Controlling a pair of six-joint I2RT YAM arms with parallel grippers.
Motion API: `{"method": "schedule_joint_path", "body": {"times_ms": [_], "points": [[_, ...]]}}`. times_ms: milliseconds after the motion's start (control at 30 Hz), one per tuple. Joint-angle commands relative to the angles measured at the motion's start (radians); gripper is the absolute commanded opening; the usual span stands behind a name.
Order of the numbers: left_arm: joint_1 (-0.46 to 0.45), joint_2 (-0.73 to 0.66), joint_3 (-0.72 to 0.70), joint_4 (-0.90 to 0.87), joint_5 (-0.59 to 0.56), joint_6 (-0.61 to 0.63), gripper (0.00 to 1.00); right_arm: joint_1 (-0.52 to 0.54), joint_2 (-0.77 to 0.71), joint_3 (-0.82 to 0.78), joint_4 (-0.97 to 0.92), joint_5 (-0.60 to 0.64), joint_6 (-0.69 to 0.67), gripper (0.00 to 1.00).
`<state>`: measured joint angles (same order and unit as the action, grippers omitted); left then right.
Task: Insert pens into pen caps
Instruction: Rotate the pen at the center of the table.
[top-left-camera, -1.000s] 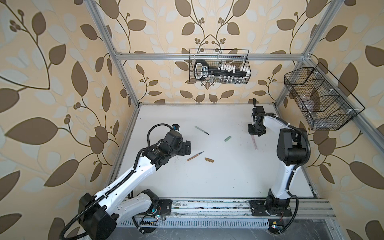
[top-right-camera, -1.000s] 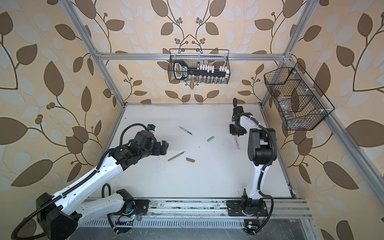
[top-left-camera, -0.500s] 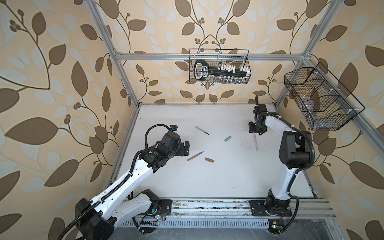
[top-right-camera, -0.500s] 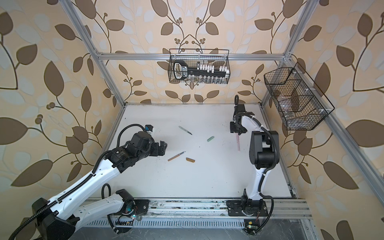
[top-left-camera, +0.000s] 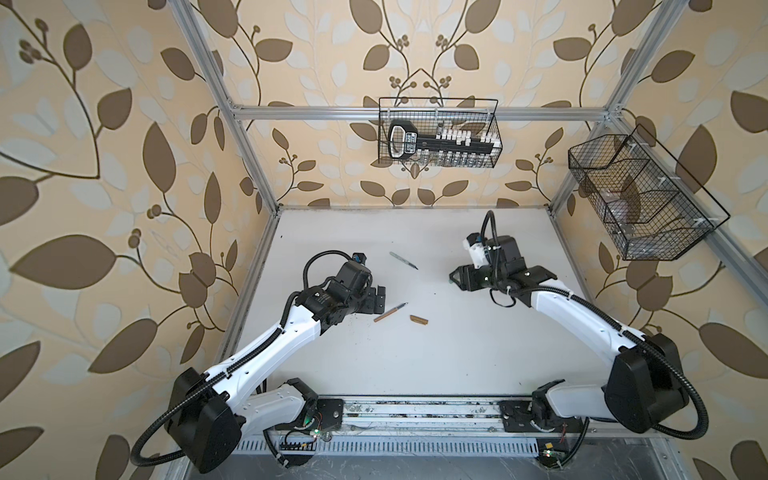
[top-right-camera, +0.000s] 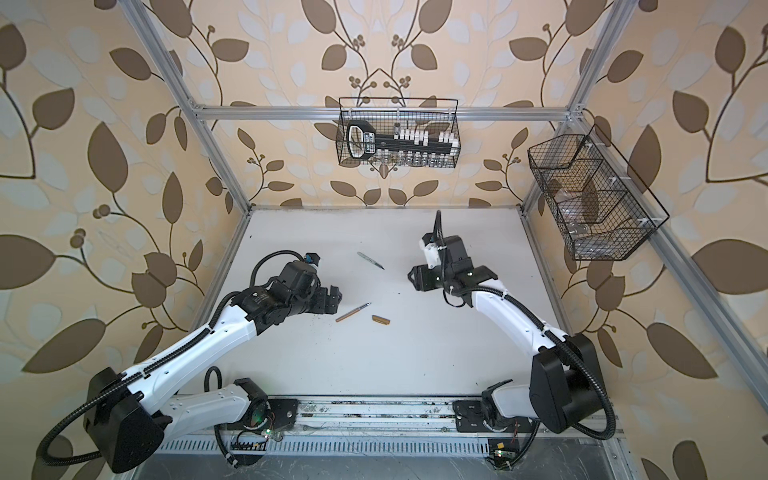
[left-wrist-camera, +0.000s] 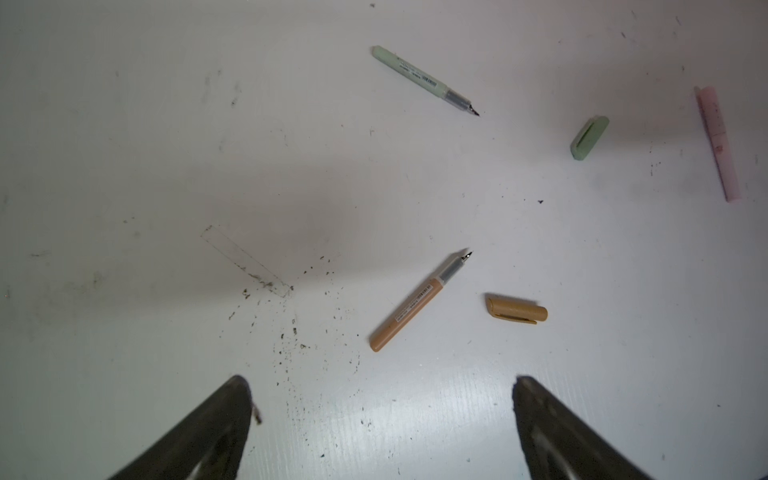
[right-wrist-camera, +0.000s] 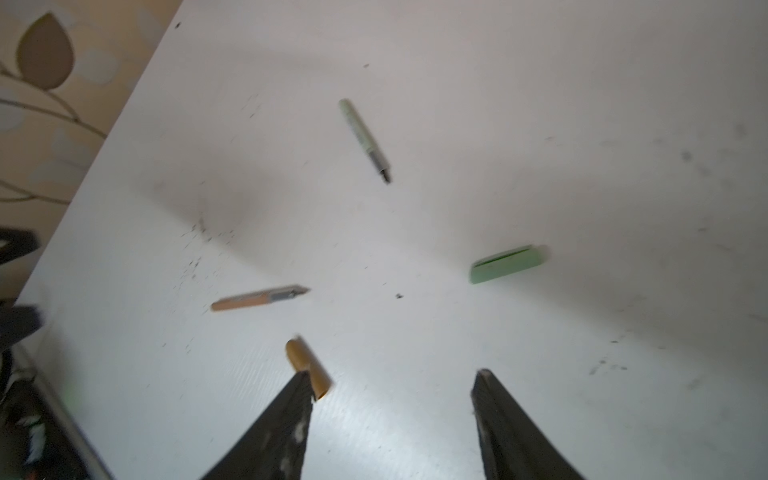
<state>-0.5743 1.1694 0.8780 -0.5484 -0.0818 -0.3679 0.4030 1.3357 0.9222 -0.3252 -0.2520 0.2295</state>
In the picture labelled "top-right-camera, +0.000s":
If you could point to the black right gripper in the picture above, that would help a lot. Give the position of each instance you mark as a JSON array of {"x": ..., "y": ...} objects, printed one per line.
[{"x": 422, "y": 279}]

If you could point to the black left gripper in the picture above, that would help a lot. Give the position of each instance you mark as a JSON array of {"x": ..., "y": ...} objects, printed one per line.
[{"x": 334, "y": 299}]

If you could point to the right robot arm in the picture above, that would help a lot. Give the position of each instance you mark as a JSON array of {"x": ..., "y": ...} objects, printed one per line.
[{"x": 565, "y": 387}]

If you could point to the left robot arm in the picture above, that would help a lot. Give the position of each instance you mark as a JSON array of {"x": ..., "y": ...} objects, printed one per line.
[{"x": 136, "y": 410}]

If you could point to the brown pen uncapped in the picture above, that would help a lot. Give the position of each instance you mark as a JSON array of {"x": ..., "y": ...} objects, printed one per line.
[{"x": 353, "y": 312}]

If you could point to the brown pen cap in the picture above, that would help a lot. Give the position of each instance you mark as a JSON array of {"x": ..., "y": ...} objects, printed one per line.
[{"x": 381, "y": 320}]

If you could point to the green pen uncapped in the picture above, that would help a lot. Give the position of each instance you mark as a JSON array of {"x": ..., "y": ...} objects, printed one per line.
[{"x": 370, "y": 260}]

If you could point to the black tool in basket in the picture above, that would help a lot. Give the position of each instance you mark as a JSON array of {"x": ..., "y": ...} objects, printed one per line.
[{"x": 364, "y": 141}]

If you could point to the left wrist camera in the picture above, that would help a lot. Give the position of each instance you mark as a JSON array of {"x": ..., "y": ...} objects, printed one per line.
[{"x": 312, "y": 258}]

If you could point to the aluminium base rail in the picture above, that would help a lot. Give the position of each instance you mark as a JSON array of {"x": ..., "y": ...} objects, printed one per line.
[{"x": 366, "y": 426}]

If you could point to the black wire basket centre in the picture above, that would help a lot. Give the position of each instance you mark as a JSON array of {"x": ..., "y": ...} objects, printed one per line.
[{"x": 433, "y": 113}]

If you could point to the black wire basket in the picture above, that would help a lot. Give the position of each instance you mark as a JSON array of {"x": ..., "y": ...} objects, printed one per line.
[
  {"x": 433, "y": 113},
  {"x": 602, "y": 207}
]

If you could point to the black wire basket right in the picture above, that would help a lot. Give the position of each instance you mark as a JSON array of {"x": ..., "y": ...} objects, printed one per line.
[{"x": 602, "y": 207}]

